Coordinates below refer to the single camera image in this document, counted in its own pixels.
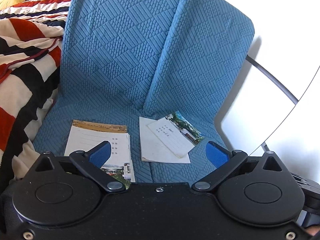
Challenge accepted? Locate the blue quilted floor chair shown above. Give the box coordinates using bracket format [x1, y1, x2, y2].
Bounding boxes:
[32, 0, 183, 183]
[139, 0, 255, 183]

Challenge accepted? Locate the small white booklet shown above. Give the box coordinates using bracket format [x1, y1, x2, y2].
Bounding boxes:
[147, 118, 197, 158]

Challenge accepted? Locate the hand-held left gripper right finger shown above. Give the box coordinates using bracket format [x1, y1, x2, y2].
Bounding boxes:
[191, 141, 287, 192]

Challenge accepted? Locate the yellow pillow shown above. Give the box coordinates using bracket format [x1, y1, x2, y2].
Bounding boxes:
[0, 0, 27, 10]

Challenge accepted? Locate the landscape painting cover book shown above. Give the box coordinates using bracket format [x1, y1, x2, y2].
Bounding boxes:
[71, 119, 128, 132]

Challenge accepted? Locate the person's right hand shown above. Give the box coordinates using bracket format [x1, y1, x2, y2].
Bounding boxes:
[304, 226, 319, 237]

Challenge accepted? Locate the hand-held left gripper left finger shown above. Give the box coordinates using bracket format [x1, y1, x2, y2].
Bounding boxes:
[32, 141, 125, 193]

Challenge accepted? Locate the white envelope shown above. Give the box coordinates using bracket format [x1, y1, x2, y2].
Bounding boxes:
[139, 116, 191, 165]

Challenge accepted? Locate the landscape photo card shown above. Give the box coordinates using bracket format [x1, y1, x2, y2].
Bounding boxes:
[164, 110, 205, 146]

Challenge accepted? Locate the white paper sheet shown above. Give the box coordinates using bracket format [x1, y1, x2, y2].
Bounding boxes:
[64, 126, 131, 162]

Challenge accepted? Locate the red black striped blanket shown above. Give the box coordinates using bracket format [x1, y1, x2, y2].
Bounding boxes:
[0, 0, 73, 188]

